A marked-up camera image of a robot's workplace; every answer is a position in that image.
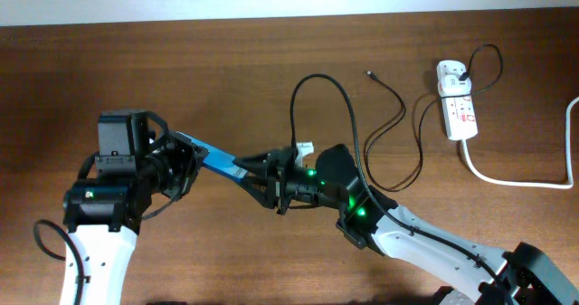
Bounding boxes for white power strip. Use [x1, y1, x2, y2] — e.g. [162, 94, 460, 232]
[435, 60, 479, 142]

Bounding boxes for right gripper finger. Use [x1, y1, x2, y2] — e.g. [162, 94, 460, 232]
[238, 177, 271, 208]
[233, 151, 274, 174]

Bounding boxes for white USB charger plug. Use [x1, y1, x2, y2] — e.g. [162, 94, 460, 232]
[436, 60, 471, 97]

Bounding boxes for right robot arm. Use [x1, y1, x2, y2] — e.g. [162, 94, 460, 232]
[233, 144, 578, 304]

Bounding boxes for blue Samsung Galaxy smartphone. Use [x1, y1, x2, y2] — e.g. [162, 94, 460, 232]
[181, 132, 248, 183]

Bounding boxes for white power strip cord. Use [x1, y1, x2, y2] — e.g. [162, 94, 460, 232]
[460, 95, 579, 190]

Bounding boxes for black USB charging cable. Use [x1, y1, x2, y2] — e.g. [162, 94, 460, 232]
[363, 43, 505, 194]

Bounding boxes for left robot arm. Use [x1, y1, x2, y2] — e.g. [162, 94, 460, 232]
[60, 110, 209, 304]

